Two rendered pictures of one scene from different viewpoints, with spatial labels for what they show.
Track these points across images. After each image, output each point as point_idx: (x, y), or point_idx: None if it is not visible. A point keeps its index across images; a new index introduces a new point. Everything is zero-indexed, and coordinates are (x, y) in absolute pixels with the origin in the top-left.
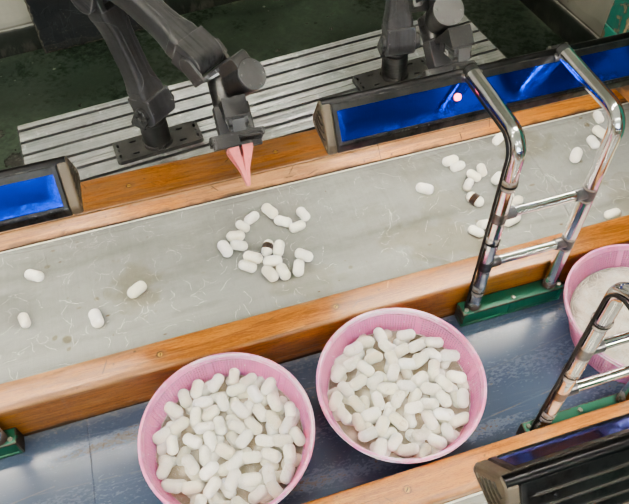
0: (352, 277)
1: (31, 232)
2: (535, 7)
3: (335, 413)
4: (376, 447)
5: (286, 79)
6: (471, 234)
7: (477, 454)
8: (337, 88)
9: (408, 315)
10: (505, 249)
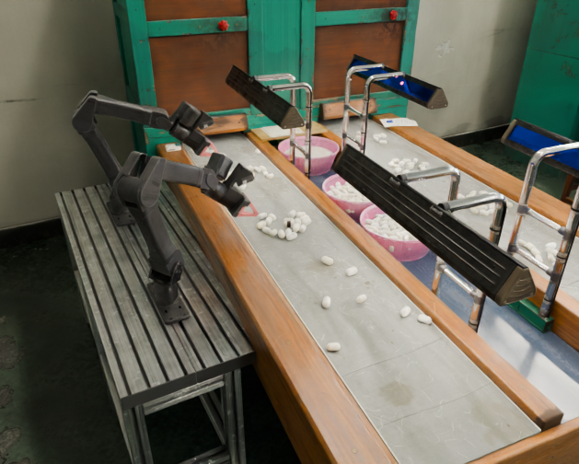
0: (302, 204)
1: (290, 309)
2: None
3: None
4: None
5: (106, 251)
6: (271, 179)
7: None
8: (125, 231)
9: (324, 187)
10: (283, 168)
